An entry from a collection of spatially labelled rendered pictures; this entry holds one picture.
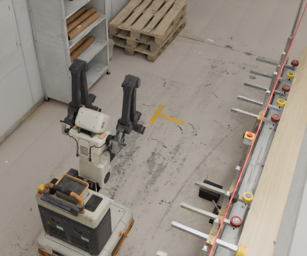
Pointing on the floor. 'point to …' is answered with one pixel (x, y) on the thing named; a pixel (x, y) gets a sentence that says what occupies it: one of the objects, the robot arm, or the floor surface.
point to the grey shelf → (47, 28)
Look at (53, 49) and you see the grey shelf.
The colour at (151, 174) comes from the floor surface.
